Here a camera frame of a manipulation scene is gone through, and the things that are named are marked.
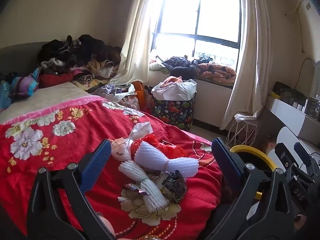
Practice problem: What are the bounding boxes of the green white cloth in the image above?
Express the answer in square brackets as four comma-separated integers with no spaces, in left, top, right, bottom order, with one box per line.
[149,59,171,74]

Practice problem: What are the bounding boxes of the white wire stool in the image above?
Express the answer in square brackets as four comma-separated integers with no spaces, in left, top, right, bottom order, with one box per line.
[227,114,261,147]

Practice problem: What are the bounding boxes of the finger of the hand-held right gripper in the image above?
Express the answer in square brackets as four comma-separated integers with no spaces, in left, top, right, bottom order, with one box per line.
[275,142,294,170]
[294,142,317,180]

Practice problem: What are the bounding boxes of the lilac and white clothes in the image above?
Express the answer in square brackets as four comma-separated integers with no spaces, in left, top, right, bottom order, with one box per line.
[91,83,137,102]

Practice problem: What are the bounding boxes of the black silver snack wrapper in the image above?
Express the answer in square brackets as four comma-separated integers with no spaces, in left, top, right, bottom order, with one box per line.
[161,170,188,203]

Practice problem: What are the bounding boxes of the bed with grey headboard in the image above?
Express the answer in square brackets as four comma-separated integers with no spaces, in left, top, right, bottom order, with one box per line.
[0,41,105,126]

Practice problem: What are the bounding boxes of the white desk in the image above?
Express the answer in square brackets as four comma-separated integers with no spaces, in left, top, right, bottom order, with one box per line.
[264,95,320,142]

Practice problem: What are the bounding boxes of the person's right hand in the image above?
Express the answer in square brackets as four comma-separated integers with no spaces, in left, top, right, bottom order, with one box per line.
[293,214,306,231]

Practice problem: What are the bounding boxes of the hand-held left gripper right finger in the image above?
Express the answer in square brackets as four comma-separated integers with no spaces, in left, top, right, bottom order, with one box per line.
[202,137,295,240]

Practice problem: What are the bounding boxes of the pile of dark clothes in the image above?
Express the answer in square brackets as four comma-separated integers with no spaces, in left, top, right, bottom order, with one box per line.
[37,34,123,88]

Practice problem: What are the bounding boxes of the clear storage containers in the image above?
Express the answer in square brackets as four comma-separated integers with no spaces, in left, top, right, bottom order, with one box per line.
[304,95,320,122]

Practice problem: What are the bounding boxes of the dark jacket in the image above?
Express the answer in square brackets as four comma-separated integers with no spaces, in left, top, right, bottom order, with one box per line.
[162,54,201,77]

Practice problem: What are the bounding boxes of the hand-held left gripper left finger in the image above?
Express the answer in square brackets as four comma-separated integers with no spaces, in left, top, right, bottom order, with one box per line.
[26,139,117,240]

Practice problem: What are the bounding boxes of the small purple candy wrapper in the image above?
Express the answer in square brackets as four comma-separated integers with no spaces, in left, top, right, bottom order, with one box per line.
[123,183,151,197]

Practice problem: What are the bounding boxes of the white pink wrapper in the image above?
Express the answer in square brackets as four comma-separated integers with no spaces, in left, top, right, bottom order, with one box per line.
[108,138,133,161]

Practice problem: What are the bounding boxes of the red floral blanket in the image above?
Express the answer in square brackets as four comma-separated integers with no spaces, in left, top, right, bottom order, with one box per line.
[0,97,223,240]

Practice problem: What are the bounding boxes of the brown floral blanket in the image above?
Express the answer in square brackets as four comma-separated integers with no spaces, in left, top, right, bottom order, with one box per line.
[72,69,113,91]

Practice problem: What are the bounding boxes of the orange bag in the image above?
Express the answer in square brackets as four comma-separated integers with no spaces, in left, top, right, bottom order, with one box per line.
[131,80,146,113]

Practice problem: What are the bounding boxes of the large white plastic bag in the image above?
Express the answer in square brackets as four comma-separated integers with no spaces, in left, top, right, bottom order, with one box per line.
[151,79,197,102]

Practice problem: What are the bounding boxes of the pink orange clothes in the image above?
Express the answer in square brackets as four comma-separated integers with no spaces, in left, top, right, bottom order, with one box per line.
[160,76,185,88]

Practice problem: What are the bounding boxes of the small crumpled wrapper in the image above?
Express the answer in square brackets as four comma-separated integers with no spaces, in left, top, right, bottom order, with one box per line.
[149,171,171,188]

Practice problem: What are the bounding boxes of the dinosaur print laundry basket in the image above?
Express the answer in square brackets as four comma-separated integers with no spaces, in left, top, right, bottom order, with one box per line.
[149,90,197,132]

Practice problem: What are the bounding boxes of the cream curtain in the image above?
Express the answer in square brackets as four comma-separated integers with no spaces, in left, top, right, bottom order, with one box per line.
[222,0,272,131]
[109,0,165,86]

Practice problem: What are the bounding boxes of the twisted white plastic bag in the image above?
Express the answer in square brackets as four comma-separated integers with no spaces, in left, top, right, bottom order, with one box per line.
[128,121,154,141]

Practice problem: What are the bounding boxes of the wide white foam net bundle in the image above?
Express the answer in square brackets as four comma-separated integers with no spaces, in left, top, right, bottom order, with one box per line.
[134,141,201,178]

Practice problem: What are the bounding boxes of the pink floral bag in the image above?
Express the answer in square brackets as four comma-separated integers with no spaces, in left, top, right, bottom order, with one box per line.
[119,93,140,111]

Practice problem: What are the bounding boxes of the yellow rimmed black bin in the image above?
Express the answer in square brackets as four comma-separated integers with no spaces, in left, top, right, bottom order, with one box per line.
[229,145,278,200]

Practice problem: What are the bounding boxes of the orange patterned quilt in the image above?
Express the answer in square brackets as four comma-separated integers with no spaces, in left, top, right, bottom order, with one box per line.
[197,62,237,85]

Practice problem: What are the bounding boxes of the camouflage bag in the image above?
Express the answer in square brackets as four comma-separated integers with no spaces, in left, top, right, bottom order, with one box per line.
[272,81,307,106]

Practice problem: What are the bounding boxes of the black framed window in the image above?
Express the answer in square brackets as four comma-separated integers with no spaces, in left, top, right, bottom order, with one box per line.
[151,0,242,63]

